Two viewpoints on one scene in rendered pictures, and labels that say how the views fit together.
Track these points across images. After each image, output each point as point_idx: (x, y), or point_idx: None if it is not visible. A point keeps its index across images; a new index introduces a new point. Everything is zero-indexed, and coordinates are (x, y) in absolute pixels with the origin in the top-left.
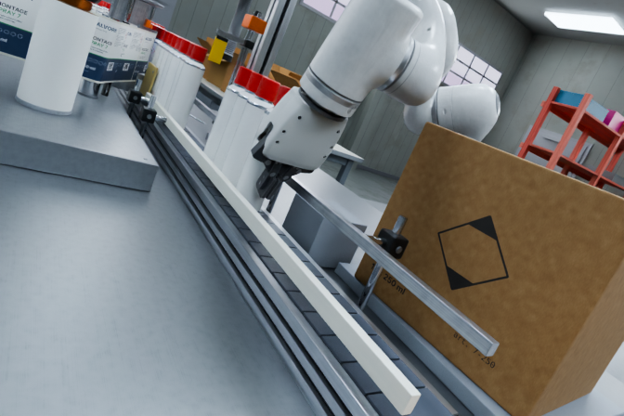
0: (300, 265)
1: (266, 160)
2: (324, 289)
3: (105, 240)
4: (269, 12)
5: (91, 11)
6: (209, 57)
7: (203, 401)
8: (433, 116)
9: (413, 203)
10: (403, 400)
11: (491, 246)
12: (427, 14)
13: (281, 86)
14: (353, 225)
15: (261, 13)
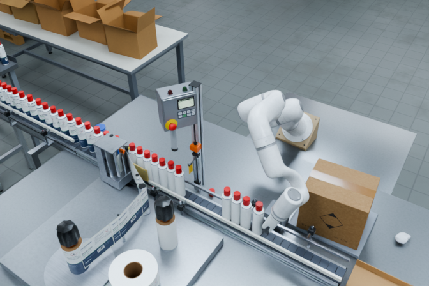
0: (300, 258)
1: (268, 230)
2: (310, 262)
3: (248, 278)
4: (193, 132)
5: (140, 193)
6: (189, 173)
7: None
8: (278, 124)
9: (308, 209)
10: (339, 280)
11: (336, 219)
12: (296, 179)
13: (257, 206)
14: (302, 235)
15: (196, 142)
